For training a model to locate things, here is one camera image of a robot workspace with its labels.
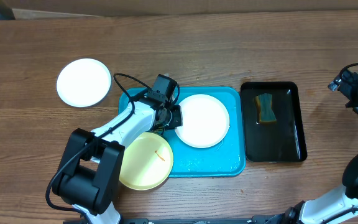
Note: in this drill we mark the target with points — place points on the yellow green sponge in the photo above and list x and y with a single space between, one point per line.
265 114

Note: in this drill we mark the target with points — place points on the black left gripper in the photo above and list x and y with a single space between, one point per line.
178 121

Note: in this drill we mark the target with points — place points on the cardboard panel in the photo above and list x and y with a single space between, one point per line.
108 8

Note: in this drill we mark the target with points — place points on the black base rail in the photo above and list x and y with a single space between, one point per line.
257 219

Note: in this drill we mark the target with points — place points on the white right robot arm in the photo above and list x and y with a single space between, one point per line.
339 204

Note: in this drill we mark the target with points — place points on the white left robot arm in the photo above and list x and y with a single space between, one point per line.
88 173

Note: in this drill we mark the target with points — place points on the yellow plate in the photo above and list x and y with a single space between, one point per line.
147 162

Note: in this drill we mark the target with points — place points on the teal plastic tray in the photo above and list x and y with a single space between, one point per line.
225 159

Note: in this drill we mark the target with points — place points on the white plate with ketchup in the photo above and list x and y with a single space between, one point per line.
205 121

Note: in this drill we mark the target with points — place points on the cream white plate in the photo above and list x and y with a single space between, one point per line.
83 82

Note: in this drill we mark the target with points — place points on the black tray with water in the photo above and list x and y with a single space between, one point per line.
283 141

